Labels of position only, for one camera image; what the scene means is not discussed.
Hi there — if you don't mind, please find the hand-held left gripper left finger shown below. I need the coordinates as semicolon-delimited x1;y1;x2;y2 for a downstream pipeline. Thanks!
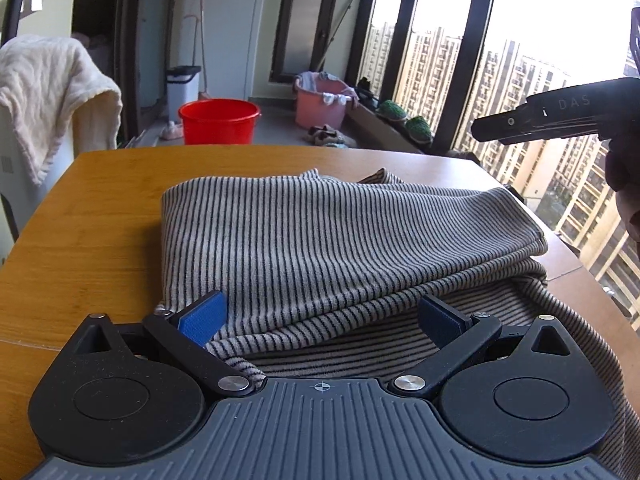
75;291;255;398

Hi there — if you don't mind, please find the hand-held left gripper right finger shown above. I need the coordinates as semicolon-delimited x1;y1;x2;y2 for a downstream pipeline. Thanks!
392;294;577;402

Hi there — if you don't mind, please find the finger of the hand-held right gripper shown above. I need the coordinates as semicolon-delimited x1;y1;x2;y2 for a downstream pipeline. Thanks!
472;99;543;146

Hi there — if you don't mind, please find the grey striped garment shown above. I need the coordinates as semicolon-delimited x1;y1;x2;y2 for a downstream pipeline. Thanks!
154;167;640;467

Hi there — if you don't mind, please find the person's right hand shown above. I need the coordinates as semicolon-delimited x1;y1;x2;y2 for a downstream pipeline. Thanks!
604;132;640;242

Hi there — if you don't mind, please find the green potted plant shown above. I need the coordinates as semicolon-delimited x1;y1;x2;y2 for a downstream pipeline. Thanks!
404;116;434;145
375;100;409;122

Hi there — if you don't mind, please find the pair of brown slippers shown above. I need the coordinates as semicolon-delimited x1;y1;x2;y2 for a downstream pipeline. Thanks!
306;124;359;150

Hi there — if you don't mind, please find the pink laundry basket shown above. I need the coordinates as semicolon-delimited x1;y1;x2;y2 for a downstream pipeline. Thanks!
294;71;359;131

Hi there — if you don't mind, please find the leaning metal pole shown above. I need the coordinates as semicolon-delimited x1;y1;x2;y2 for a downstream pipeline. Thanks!
311;0;368;75

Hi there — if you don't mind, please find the red plastic bucket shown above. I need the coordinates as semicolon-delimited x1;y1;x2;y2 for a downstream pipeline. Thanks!
178;99;262;146

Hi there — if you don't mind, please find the dark framed frosted window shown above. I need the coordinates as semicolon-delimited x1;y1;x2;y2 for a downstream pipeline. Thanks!
269;0;341;85

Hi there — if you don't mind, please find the grey pedal trash bin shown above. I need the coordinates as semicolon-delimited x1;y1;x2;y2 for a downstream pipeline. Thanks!
165;65;203;122

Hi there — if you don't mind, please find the white standing appliance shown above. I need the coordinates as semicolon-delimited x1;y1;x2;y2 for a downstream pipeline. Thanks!
0;105;56;263

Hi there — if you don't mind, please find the cream towel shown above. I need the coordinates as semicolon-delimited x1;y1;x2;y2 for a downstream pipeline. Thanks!
0;35;124;187

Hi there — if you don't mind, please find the black window frame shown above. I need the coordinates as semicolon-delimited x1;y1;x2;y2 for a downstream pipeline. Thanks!
357;0;502;153

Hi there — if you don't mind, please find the mop with long handle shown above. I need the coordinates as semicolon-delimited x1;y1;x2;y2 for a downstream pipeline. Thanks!
197;0;213;102

